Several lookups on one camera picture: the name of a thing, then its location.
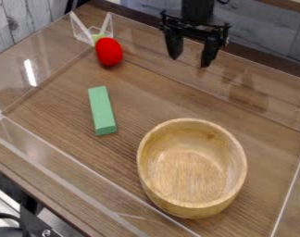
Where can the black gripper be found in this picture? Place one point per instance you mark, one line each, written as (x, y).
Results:
(179, 28)

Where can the red felt fruit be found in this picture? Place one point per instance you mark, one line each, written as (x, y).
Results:
(109, 50)

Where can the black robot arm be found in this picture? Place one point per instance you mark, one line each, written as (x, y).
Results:
(198, 11)

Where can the green rectangular block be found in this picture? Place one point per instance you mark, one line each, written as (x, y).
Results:
(104, 120)

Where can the clear acrylic tray walls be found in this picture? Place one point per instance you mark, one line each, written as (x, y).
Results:
(84, 174)

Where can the wooden bowl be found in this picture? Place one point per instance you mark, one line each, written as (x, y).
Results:
(192, 166)

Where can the black metal bracket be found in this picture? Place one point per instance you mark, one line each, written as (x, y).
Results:
(37, 227)

